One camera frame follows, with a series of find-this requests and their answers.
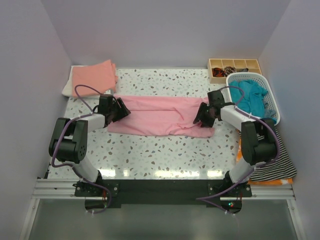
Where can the wooden compartment box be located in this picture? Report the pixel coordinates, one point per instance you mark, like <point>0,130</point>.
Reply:
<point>251,64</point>

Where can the patterned rolled cloth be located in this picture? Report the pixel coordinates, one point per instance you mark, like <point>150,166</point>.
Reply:
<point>229,70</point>

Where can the white laundry basket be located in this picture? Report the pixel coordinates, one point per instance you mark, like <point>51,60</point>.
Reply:
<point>263,82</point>

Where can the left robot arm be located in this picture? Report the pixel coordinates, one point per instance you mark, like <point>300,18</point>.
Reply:
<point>69,141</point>

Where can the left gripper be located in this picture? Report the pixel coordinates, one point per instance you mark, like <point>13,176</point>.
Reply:
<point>123,111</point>

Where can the teal t shirt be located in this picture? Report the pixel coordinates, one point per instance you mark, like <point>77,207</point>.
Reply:
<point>250,97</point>

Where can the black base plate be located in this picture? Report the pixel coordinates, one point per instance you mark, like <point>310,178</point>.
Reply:
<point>113,193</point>

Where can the folded salmon t shirt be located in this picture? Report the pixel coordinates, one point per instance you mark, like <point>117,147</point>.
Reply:
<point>101,76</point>

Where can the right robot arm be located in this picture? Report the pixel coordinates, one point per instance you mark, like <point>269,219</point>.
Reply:
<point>259,142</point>

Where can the folded white t shirt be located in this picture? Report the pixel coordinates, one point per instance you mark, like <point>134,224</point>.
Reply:
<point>68,88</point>

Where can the red black rolled cloth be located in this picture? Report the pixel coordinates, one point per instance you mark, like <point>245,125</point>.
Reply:
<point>218,72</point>

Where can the aluminium frame rail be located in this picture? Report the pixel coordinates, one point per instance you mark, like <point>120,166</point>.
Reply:
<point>63,189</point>

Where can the black white striped shirt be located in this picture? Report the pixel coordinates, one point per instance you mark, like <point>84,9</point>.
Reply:
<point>281,172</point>

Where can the pink t shirt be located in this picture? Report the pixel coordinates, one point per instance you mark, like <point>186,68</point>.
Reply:
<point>161,116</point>

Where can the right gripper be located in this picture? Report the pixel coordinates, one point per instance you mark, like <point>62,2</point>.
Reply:
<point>205,123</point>

